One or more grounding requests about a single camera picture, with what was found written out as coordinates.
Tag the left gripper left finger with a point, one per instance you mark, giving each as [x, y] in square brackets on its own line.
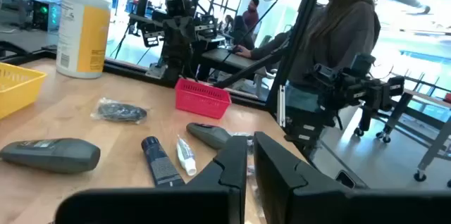
[225, 181]

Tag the black aluminium rig frame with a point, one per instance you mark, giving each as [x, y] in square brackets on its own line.
[296, 41]

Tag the grey desk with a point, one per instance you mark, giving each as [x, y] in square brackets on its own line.
[225, 58]

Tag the person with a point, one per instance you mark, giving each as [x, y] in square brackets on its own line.
[243, 35]
[251, 14]
[338, 34]

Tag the yellow plastic basket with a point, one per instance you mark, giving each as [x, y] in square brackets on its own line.
[17, 93]

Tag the white wipes canister yellow label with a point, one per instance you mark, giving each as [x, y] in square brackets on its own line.
[82, 41]

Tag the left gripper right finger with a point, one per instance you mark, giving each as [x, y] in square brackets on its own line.
[282, 188]

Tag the grey travel bottle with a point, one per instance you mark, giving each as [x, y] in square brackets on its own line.
[56, 155]
[208, 134]

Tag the dark blue tube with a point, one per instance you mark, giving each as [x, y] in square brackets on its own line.
[160, 162]

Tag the red plastic basket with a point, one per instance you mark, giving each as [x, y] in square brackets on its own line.
[202, 102]

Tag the black sponge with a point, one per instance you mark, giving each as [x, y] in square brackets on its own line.
[120, 112]

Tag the small white toothpaste tube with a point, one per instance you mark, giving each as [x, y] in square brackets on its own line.
[186, 157]

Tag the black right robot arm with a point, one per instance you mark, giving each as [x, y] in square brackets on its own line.
[183, 4]

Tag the computer tower green light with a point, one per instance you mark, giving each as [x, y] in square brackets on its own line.
[42, 16]

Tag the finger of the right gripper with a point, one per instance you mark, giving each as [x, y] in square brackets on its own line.
[172, 44]
[185, 44]

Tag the black background robot arm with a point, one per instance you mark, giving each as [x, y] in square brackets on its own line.
[352, 88]

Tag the grey wheeled table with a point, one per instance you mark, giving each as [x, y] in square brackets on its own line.
[433, 146]

